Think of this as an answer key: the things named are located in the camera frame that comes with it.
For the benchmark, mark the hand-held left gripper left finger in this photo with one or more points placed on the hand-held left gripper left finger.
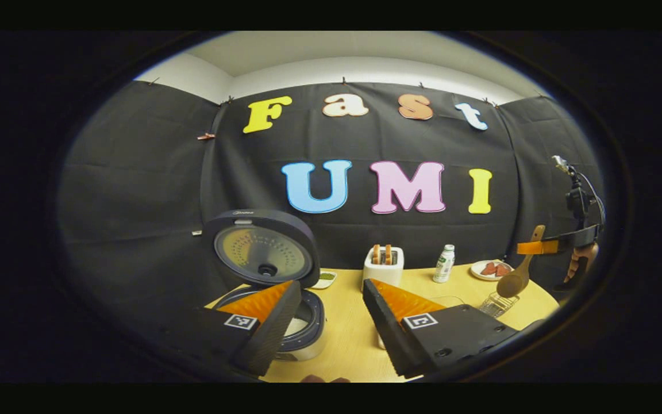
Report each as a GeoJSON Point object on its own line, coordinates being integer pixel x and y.
{"type": "Point", "coordinates": [270, 339]}

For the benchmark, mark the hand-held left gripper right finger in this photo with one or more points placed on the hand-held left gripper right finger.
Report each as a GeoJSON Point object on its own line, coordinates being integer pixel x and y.
{"type": "Point", "coordinates": [391, 339]}

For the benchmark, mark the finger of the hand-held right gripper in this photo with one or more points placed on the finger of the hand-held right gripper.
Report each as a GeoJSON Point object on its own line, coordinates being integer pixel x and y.
{"type": "Point", "coordinates": [538, 247]}

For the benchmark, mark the white rice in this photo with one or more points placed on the white rice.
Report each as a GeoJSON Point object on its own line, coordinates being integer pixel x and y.
{"type": "Point", "coordinates": [295, 328]}

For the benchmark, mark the wooden spoon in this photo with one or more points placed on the wooden spoon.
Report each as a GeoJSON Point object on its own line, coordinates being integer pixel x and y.
{"type": "Point", "coordinates": [512, 284]}

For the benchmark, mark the clear chopstick holder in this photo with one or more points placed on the clear chopstick holder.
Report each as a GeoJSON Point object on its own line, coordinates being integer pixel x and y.
{"type": "Point", "coordinates": [497, 305]}

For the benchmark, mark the dark blue rice cooker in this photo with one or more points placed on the dark blue rice cooker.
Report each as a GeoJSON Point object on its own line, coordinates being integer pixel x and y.
{"type": "Point", "coordinates": [262, 253]}

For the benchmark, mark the red meat slice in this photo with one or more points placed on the red meat slice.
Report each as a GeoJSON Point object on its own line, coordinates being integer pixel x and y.
{"type": "Point", "coordinates": [488, 268]}
{"type": "Point", "coordinates": [502, 270]}

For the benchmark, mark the white toaster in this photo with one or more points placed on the white toaster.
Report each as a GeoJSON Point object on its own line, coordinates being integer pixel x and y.
{"type": "Point", "coordinates": [383, 273]}

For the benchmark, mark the white round plate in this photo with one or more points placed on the white round plate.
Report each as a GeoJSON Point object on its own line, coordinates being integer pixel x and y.
{"type": "Point", "coordinates": [476, 272]}

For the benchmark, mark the clear plastic container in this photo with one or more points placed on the clear plastic container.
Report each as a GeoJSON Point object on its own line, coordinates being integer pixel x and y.
{"type": "Point", "coordinates": [451, 300]}

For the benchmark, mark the white divided dish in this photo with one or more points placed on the white divided dish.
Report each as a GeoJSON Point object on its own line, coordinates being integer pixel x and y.
{"type": "Point", "coordinates": [324, 279]}

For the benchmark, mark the toasted bread slice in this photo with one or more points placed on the toasted bread slice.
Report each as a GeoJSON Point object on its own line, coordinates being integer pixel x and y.
{"type": "Point", "coordinates": [388, 254]}
{"type": "Point", "coordinates": [375, 254]}

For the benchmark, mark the white bottle green label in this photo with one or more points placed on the white bottle green label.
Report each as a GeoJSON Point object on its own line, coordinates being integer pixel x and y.
{"type": "Point", "coordinates": [443, 267]}

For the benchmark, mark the pink clothes peg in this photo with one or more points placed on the pink clothes peg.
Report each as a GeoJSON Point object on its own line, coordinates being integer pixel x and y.
{"type": "Point", "coordinates": [206, 136]}

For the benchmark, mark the black backdrop cloth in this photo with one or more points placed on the black backdrop cloth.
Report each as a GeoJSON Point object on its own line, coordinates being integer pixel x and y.
{"type": "Point", "coordinates": [135, 172]}

